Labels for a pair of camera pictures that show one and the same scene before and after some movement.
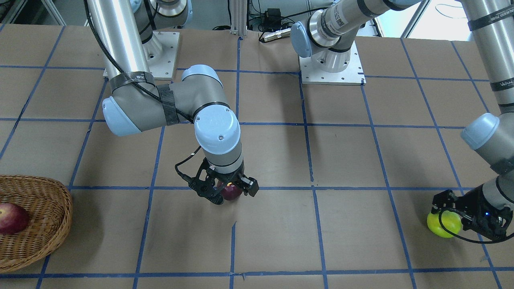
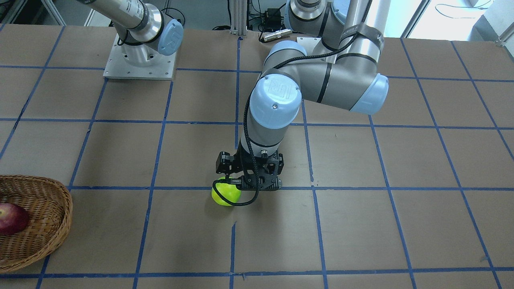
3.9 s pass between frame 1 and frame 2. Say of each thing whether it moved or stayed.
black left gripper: moved
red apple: stayed
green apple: moved
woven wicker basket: stayed
